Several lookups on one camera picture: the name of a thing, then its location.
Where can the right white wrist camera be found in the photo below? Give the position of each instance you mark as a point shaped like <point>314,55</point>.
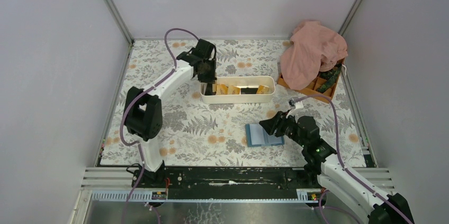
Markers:
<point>295,105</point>

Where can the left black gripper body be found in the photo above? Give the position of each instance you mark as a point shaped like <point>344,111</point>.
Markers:
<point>207,73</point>

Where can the white oblong plastic bin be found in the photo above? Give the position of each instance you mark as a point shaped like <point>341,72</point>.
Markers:
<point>234,86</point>

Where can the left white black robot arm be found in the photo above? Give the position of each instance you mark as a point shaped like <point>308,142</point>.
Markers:
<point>143,116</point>

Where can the green camouflage item in tray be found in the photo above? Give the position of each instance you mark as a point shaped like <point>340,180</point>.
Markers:
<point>328,78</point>

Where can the black item in bin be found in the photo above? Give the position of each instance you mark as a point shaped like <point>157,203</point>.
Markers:
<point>248,90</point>

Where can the blue leather card holder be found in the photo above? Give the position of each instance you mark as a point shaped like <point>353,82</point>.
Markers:
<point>256,136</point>

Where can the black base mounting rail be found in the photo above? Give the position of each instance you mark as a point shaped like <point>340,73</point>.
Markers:
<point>228,183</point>

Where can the floral patterned table mat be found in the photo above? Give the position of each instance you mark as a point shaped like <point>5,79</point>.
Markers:
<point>199,134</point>

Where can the tan credit card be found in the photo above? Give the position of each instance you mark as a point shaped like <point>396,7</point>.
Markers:
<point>221,89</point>

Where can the pink crumpled cloth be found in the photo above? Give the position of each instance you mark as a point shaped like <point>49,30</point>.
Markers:
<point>314,49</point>

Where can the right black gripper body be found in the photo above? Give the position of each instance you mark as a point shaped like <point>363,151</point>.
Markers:
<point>286,124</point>

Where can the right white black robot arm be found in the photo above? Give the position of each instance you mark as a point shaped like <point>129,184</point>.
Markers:
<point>370,203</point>

